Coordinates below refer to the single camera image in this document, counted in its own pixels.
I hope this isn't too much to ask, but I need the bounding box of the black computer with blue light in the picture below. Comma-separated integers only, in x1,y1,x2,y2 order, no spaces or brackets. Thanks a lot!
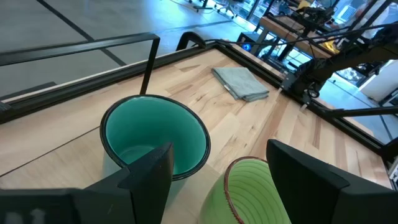
236,30,266,55

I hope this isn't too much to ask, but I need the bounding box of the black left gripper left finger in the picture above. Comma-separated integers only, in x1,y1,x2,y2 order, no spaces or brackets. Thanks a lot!
83,142,175,224

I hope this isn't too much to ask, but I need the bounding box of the large teal mug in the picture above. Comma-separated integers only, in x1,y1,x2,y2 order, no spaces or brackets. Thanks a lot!
99,94,211,200

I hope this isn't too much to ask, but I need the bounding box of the green ribbed mug white handle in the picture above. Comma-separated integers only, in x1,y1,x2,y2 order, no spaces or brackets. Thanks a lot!
198,156,292,224

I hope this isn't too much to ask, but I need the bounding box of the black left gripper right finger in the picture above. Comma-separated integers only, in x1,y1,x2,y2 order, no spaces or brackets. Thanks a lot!
266,139,398,224

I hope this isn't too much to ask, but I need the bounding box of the black arched cable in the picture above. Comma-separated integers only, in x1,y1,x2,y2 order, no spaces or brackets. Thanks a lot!
175,30,206,52

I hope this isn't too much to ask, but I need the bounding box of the background wooden table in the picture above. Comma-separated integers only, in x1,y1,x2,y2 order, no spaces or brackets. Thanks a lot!
259,15,338,60

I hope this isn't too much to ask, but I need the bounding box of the grey folded cloth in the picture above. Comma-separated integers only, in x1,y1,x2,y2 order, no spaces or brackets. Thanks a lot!
211,66,271,103

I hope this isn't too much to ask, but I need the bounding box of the wooden shelf black metal frame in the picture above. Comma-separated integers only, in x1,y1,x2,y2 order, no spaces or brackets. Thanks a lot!
0,32,225,224

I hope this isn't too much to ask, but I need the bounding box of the black aluminium table frame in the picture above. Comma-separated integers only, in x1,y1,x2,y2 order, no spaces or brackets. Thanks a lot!
0,40,398,166

